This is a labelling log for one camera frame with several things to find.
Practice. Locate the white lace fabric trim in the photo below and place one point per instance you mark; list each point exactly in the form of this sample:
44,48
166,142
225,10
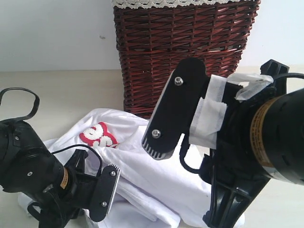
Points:
148,4

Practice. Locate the white t-shirt red lettering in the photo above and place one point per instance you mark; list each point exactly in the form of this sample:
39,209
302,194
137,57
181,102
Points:
150,193

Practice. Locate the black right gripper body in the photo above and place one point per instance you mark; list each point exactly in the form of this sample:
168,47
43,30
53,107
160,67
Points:
248,150

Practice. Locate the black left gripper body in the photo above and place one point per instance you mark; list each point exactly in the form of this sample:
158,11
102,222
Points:
60,192

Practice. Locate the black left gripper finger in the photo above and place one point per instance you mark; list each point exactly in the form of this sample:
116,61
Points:
103,194

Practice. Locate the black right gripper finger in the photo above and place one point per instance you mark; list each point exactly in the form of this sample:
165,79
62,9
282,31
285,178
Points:
175,108

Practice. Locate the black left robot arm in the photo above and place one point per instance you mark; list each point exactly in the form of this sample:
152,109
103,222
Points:
19,145

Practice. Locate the white tape on gripper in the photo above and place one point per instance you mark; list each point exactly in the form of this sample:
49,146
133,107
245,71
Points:
210,112

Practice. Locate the dark brown wicker basket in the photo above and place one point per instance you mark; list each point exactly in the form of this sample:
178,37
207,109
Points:
151,42

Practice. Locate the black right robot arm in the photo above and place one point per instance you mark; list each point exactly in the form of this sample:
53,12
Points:
191,156

